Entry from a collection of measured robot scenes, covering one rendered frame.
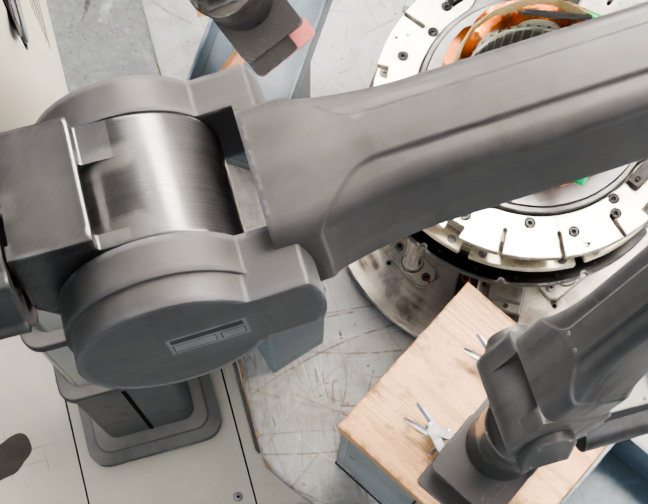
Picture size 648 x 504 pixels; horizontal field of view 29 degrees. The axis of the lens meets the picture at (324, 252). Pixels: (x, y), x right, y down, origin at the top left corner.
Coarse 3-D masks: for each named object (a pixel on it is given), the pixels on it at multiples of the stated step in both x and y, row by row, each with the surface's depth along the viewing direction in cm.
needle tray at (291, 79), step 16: (288, 0) 134; (304, 0) 134; (320, 0) 134; (304, 16) 134; (320, 16) 130; (208, 32) 129; (320, 32) 133; (208, 48) 131; (224, 48) 133; (304, 48) 133; (192, 64) 128; (208, 64) 132; (288, 64) 132; (304, 64) 129; (272, 80) 132; (288, 80) 132; (304, 80) 143; (272, 96) 131; (288, 96) 127; (304, 96) 147; (240, 160) 129
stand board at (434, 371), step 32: (448, 320) 121; (480, 320) 121; (512, 320) 121; (416, 352) 120; (448, 352) 120; (480, 352) 120; (384, 384) 119; (416, 384) 119; (448, 384) 119; (480, 384) 119; (352, 416) 118; (384, 416) 118; (416, 416) 118; (448, 416) 118; (384, 448) 117; (416, 448) 117; (576, 448) 117; (416, 480) 116; (544, 480) 116; (576, 480) 116
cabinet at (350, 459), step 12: (348, 444) 125; (348, 456) 133; (360, 456) 126; (348, 468) 141; (360, 468) 133; (372, 468) 126; (360, 480) 141; (372, 480) 134; (384, 480) 127; (372, 492) 142; (384, 492) 134; (396, 492) 127
